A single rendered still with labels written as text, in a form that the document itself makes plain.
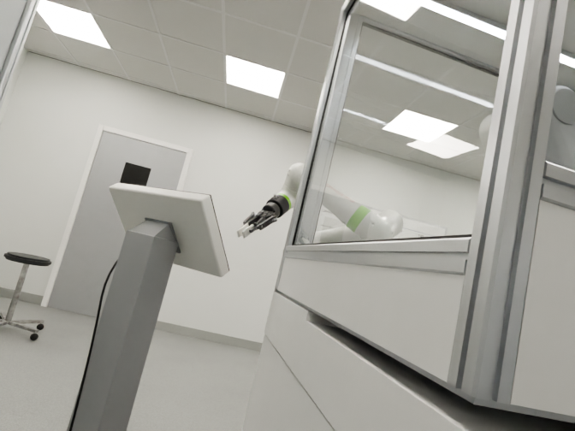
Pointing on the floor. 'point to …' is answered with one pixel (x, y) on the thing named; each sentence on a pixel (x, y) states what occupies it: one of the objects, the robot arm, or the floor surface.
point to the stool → (20, 291)
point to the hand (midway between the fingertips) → (246, 230)
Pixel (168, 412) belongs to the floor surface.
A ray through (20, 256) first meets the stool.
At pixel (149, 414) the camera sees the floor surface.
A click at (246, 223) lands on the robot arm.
